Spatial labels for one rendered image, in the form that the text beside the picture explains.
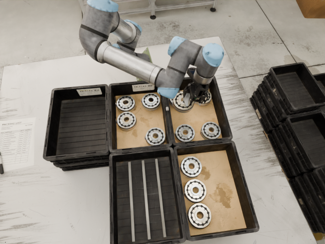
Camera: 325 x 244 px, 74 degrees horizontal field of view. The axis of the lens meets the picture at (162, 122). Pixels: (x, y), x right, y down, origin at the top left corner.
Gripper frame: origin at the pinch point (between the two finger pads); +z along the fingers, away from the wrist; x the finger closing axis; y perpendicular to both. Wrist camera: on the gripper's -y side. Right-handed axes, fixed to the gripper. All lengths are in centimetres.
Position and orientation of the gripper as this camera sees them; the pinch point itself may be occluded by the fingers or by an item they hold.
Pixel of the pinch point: (190, 100)
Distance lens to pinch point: 106.4
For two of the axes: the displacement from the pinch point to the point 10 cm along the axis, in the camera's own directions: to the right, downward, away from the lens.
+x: 9.9, -0.5, 1.6
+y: 1.1, 8.9, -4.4
